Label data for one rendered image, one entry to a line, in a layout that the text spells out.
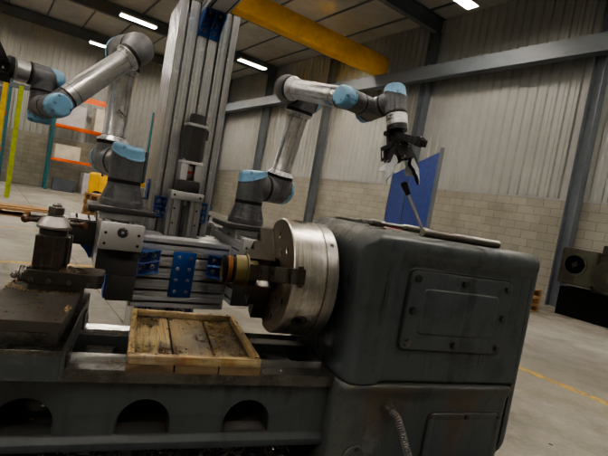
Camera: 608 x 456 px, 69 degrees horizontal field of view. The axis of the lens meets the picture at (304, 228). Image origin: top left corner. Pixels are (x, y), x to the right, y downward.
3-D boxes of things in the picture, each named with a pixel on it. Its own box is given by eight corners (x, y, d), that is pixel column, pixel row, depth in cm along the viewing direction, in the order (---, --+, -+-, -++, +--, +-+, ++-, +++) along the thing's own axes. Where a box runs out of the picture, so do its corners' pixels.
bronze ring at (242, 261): (254, 252, 124) (222, 248, 121) (262, 258, 115) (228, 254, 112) (249, 285, 124) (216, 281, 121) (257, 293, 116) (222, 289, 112)
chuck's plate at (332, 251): (289, 310, 143) (308, 216, 138) (324, 355, 113) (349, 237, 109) (279, 309, 141) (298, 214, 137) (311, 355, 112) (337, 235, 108)
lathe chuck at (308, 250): (279, 309, 141) (298, 214, 137) (311, 355, 112) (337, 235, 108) (251, 308, 138) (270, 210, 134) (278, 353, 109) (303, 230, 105)
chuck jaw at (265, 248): (280, 270, 126) (279, 235, 133) (286, 261, 123) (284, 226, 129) (243, 265, 122) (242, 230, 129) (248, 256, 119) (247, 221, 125)
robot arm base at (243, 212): (223, 219, 190) (226, 196, 189) (254, 223, 197) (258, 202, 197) (233, 223, 177) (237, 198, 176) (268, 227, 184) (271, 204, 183)
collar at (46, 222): (74, 228, 114) (75, 217, 114) (69, 232, 107) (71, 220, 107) (39, 223, 112) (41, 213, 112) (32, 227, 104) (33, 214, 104)
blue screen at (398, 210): (357, 270, 1009) (375, 169, 996) (392, 277, 1006) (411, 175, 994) (381, 314, 597) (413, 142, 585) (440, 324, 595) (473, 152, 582)
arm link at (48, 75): (64, 95, 152) (68, 71, 151) (29, 85, 143) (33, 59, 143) (56, 96, 157) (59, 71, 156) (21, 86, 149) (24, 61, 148)
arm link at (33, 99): (33, 119, 143) (37, 86, 142) (22, 119, 150) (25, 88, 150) (59, 126, 149) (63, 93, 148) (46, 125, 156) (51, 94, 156)
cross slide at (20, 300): (86, 292, 127) (89, 277, 127) (58, 345, 87) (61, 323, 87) (20, 287, 122) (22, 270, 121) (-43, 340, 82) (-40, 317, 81)
